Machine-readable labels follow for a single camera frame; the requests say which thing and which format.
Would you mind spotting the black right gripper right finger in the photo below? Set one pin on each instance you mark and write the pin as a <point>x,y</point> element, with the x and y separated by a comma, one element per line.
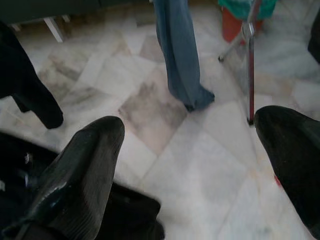
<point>297,160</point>

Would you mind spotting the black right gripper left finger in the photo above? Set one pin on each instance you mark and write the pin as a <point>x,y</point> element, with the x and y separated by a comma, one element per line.
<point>82,175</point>

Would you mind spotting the black garment red stripe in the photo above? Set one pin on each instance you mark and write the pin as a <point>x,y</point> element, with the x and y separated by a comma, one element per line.
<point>130,212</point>

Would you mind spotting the silver metal clothes rack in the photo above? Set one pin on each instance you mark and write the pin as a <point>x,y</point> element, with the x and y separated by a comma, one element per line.
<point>250,75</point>

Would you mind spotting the black t-shirt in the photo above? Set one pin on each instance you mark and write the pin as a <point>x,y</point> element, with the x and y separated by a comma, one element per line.
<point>25,82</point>

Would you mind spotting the red waste bin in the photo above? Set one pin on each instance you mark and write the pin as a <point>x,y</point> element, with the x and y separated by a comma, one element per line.
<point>231,27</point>

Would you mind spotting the blue jeans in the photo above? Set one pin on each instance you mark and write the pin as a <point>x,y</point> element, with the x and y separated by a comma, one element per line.
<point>180,55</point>

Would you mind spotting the green plastic bin bag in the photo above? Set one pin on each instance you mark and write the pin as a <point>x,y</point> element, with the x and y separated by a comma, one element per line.
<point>235,10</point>

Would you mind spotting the black television cabinet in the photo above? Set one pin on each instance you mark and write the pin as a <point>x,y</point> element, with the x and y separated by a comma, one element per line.
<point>50,7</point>

